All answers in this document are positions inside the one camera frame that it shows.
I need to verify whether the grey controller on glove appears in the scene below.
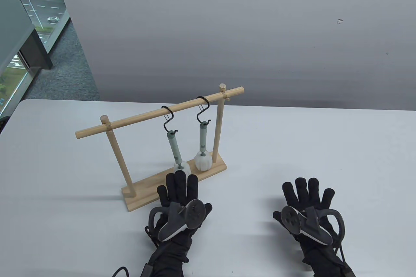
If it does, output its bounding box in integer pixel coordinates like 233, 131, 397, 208
149, 199, 209, 243
280, 205, 345, 247

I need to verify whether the person's right hand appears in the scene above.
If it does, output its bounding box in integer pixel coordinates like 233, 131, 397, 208
273, 177, 340, 247

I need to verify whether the person's left hand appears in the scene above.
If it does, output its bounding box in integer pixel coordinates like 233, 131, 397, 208
147, 170, 213, 244

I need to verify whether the person's left forearm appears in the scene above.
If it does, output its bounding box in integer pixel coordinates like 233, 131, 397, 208
140, 236, 193, 277

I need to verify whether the green-handled white brush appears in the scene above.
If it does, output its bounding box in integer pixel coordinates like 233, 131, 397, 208
166, 130, 190, 180
194, 121, 213, 171

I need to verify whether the grey controller on right glove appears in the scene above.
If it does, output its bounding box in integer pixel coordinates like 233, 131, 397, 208
280, 205, 345, 247

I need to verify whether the wooden hanging rack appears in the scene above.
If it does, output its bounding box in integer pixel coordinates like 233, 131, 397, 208
75, 84, 245, 213

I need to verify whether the grey controller on left glove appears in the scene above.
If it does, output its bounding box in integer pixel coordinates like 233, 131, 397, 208
149, 199, 209, 243

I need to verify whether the black S-hook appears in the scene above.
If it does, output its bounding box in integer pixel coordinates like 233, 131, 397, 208
161, 106, 179, 135
196, 96, 212, 125

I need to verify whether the dark grey window pillar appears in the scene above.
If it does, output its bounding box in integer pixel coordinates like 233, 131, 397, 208
19, 29, 53, 70

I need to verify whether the person's right forearm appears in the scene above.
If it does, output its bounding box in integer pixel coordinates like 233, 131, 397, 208
298, 240, 357, 277

